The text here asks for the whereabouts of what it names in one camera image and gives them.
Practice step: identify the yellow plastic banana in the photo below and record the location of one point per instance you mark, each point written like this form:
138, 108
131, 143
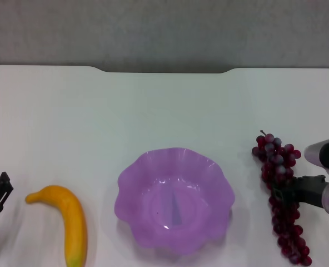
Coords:
72, 214

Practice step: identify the dark red grape bunch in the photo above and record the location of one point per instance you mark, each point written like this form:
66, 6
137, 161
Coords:
285, 222

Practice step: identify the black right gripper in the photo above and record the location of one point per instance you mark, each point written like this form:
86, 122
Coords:
309, 190

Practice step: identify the purple scalloped plastic bowl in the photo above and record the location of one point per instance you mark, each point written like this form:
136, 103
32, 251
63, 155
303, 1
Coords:
167, 178

